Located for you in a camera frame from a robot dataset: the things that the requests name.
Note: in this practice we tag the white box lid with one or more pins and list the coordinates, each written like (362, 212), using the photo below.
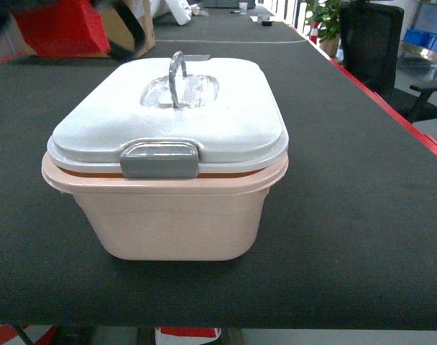
(223, 106)

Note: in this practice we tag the small blue parts bin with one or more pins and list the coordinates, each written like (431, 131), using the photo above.
(427, 40)

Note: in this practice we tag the paper cup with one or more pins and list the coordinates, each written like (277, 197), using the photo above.
(243, 6)

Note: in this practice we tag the pink plastic storage box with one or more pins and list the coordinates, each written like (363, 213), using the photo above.
(205, 219)

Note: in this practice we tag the green potted plant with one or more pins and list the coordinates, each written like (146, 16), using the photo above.
(322, 19)

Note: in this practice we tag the red white traffic cone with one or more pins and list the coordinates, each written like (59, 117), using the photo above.
(178, 335)

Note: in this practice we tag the black office chair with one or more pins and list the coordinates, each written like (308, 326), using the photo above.
(370, 37)

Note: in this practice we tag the red white cone left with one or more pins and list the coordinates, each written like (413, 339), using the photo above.
(37, 334)

